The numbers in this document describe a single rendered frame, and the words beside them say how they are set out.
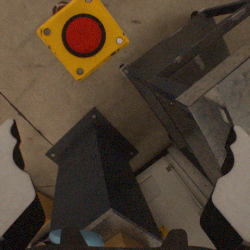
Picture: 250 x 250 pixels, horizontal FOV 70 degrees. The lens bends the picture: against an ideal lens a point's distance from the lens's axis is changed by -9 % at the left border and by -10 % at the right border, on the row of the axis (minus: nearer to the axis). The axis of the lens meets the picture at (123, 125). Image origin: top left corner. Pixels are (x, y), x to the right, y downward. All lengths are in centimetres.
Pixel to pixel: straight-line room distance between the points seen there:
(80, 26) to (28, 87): 98
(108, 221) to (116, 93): 79
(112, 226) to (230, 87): 47
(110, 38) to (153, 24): 99
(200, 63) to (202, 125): 80
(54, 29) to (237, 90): 33
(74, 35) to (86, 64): 4
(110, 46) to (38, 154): 115
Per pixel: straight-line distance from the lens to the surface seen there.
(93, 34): 23
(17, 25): 120
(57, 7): 26
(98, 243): 43
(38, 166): 138
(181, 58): 69
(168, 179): 120
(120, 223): 60
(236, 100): 42
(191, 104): 35
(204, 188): 109
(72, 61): 24
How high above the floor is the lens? 114
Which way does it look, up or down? 66 degrees down
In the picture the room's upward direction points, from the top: 150 degrees clockwise
